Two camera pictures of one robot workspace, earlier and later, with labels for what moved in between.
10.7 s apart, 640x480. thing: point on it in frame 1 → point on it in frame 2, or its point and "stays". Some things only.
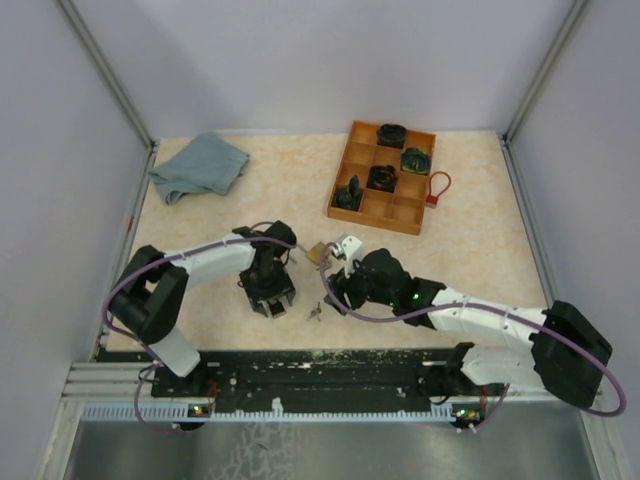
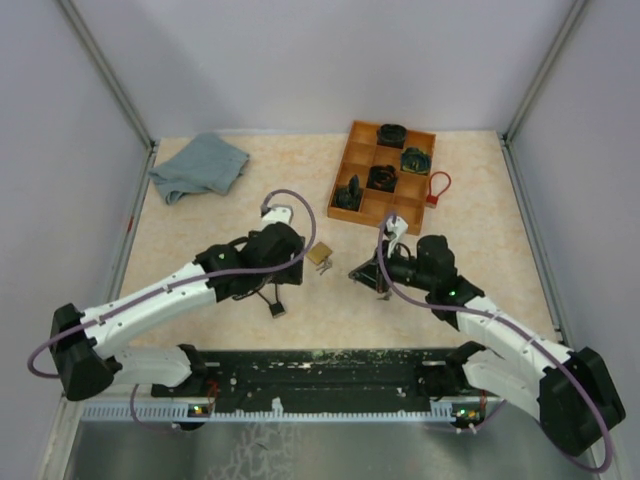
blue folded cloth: [206, 166] stays
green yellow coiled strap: [415, 160] stays
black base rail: [391, 375] stays
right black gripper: [340, 285] → [372, 274]
